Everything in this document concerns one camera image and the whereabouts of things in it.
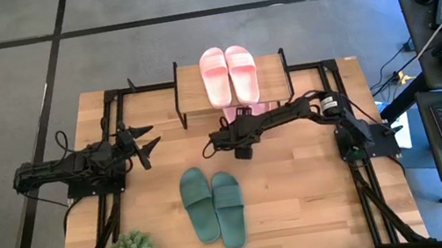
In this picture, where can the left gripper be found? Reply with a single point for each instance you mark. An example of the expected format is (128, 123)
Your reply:
(144, 160)

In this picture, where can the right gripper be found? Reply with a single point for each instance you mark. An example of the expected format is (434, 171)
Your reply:
(244, 152)

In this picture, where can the green slide sandal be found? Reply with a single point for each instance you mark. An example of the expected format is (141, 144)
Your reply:
(199, 207)
(229, 211)

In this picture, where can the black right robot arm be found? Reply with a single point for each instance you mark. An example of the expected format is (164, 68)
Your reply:
(286, 113)

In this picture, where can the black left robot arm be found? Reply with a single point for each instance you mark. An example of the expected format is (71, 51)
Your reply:
(55, 170)

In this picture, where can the black diagonal beam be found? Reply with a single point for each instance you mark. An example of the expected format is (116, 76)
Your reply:
(404, 99)

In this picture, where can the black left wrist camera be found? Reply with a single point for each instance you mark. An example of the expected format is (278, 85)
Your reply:
(124, 136)

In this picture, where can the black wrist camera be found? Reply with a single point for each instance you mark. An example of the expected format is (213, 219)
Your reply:
(124, 136)
(245, 126)

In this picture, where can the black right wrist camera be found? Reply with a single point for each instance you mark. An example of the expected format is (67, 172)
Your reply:
(245, 126)

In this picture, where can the black aluminium rig frame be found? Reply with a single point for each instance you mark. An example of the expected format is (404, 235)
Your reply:
(144, 88)

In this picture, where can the wooden shelf with black frame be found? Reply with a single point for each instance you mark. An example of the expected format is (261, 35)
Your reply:
(191, 88)

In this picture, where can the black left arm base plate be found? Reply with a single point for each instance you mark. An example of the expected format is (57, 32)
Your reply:
(97, 187)

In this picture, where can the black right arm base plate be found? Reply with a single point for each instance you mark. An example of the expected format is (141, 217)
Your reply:
(386, 144)

